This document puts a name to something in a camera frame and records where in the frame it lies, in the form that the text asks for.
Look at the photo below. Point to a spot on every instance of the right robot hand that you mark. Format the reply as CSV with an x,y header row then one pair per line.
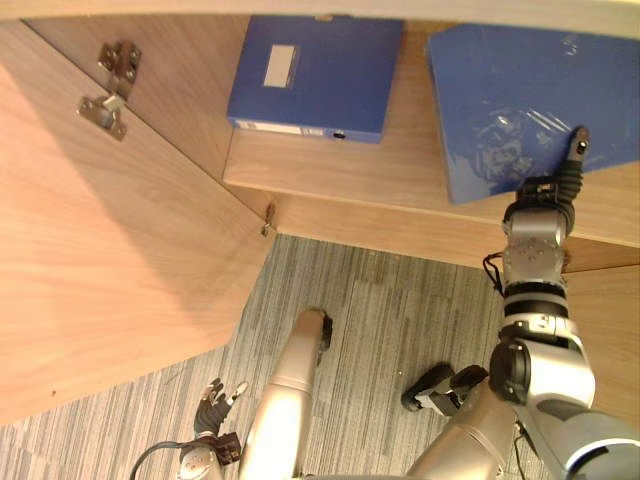
x,y
570,185

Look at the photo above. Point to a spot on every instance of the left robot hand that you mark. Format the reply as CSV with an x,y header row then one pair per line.
x,y
212,415

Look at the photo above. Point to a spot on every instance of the blue folder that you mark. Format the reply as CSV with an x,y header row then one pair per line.
x,y
505,90

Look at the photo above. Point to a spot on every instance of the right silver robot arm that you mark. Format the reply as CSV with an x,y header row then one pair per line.
x,y
532,250

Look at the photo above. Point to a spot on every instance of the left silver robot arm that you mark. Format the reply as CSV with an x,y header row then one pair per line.
x,y
197,462

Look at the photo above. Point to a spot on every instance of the wooden cabinet door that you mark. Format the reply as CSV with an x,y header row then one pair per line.
x,y
610,325
100,250

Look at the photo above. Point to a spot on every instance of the small metal door hinge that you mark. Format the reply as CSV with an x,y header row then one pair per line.
x,y
270,220

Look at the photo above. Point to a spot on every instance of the wooden cabinet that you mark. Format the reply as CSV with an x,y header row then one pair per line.
x,y
350,175

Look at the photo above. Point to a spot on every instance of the large metal door hinge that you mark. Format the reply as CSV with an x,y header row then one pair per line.
x,y
112,85

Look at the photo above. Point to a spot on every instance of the left silver robot leg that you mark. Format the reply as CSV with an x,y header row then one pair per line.
x,y
287,400

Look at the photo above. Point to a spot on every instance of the silver robot leg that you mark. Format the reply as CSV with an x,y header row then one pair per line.
x,y
287,400
470,440

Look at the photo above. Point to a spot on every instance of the left dark robot foot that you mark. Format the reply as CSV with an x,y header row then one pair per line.
x,y
327,335

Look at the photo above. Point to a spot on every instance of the dark robot foot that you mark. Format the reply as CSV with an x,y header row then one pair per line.
x,y
440,387
327,335

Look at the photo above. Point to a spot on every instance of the right dark robot foot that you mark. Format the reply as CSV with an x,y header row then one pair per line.
x,y
440,387

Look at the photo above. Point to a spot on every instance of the right silver robot leg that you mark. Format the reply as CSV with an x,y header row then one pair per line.
x,y
470,440

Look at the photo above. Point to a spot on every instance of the blue box file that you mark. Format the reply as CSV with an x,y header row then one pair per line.
x,y
330,80

